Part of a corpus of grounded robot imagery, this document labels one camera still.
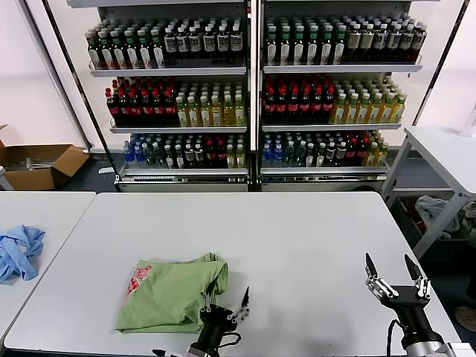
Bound red cloth in bin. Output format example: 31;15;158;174
407;210;425;231

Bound green-capped brown tea bottle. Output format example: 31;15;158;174
320;25;334;66
99;30;114;71
151;28;165;69
125;28;139;70
264;25;278;66
112;29;126;70
86;31;101;71
292;25;306;66
333;25;347;65
138;28;152;69
306;25;320;66
278;25;292;66

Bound metal rods in box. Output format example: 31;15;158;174
7;156;53;171

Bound tan round floor disc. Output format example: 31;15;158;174
454;304;476;330

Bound dark storage bin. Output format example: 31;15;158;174
390;195;476;242

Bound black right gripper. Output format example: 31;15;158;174
364;252;444;350

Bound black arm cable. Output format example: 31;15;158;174
385;318;408;357
217;332;242;347

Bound black frame pole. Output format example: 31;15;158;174
411;0;472;126
42;0;123;193

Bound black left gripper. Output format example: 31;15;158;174
198;285;251;350

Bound crumpled light blue cloth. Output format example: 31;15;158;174
0;222;47;284

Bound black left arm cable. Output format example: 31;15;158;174
217;332;242;347

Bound olive cloth in bin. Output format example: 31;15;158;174
459;200;476;232

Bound light green t-shirt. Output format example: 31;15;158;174
115;251;230;335

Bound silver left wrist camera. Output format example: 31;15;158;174
185;341;210;357

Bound yellow juice bottle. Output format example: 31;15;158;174
187;95;201;127
370;92;383;125
199;94;212;127
176;95;189;127
234;94;247;126
382;92;395;124
210;94;224;126
333;92;347;125
346;92;359;125
222;94;236;126
393;93;407;123
358;92;371;125

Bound grey beverage shelf unit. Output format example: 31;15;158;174
66;0;257;193
257;0;425;193

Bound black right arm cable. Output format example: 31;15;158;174
385;318;408;357

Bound white-capped dark labelled bottle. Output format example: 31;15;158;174
373;22;389;62
401;22;416;62
164;25;178;60
176;25;189;60
202;25;216;60
414;21;428;62
187;25;202;60
359;23;375;62
216;24;231;60
346;24;361;62
387;22;402;62
230;23;243;60

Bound grey cloth pile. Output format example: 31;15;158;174
414;195;460;239

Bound open cardboard box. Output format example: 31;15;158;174
0;122;91;190

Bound white side table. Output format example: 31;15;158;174
381;124;476;261

